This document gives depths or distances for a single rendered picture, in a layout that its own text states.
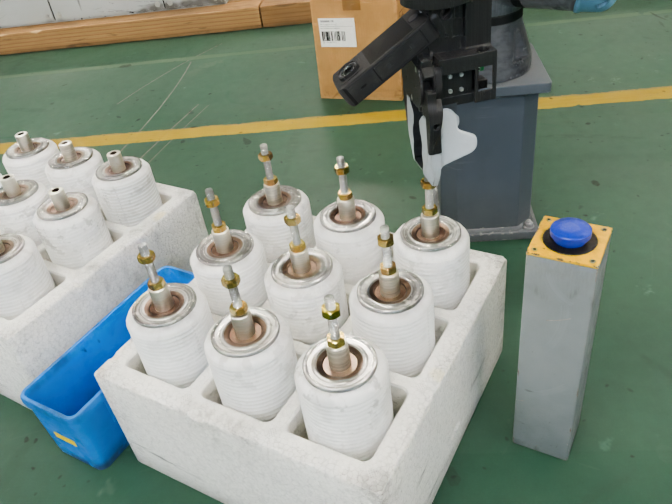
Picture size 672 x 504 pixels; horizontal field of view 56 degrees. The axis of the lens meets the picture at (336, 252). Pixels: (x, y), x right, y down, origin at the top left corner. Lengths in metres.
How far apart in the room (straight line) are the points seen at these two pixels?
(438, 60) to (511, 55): 0.43
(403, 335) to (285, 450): 0.17
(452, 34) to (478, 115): 0.42
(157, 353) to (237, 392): 0.11
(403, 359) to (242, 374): 0.18
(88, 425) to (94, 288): 0.22
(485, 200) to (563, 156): 0.36
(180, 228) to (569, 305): 0.67
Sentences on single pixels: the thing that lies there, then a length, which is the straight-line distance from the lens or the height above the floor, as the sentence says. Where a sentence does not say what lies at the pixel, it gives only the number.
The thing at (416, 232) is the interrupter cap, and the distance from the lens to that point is 0.80.
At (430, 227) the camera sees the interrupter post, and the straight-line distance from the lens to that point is 0.78.
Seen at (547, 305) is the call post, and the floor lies 0.25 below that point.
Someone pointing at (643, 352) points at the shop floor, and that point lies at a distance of 1.03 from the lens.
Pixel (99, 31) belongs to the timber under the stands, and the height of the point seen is 0.05.
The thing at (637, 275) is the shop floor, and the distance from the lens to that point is 1.17.
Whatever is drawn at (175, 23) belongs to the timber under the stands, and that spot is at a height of 0.05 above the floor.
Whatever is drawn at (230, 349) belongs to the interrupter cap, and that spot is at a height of 0.25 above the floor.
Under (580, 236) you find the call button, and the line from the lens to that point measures 0.67.
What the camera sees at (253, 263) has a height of 0.24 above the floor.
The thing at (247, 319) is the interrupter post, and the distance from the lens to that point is 0.68.
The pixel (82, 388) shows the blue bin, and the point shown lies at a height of 0.05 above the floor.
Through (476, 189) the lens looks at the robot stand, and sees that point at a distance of 1.16.
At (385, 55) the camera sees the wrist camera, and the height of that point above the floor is 0.50.
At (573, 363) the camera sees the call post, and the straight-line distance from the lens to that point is 0.75.
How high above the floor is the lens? 0.72
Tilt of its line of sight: 37 degrees down
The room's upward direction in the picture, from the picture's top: 9 degrees counter-clockwise
